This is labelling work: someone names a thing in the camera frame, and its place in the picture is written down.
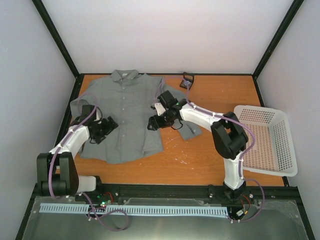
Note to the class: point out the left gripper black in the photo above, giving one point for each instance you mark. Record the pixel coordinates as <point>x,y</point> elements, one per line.
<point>108,128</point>

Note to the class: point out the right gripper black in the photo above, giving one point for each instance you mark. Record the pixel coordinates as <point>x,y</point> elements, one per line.
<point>156,123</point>

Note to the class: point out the grey button-up shirt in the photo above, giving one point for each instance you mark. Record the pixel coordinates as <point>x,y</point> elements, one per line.
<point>127,96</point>

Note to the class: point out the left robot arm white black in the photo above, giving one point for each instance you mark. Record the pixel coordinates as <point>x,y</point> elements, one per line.
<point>56,170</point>

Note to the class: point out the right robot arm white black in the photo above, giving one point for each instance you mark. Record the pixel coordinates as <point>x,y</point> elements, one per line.
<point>229,136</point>

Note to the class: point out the black open brooch box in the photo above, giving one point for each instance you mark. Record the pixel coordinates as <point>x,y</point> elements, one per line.
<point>190,77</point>

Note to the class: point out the white plastic perforated basket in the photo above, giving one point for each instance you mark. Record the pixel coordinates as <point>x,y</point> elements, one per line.
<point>273,152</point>

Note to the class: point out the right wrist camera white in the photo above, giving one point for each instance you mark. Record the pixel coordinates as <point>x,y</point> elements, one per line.
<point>159,108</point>

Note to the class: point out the light blue slotted cable duct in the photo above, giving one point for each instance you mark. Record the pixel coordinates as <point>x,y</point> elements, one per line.
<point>137,210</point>

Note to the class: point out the left black frame post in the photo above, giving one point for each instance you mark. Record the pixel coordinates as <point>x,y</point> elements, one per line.
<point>47,20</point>

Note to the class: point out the black frame post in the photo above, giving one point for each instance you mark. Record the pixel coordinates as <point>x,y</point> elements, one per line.
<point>47,20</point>
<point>281,30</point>

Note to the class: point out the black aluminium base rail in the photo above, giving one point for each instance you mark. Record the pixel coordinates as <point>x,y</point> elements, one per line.
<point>210,194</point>

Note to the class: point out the metal base plate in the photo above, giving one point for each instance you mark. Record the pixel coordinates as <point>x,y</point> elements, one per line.
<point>276,220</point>

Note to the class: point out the right black frame post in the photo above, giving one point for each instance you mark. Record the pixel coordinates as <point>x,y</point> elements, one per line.
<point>281,30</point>

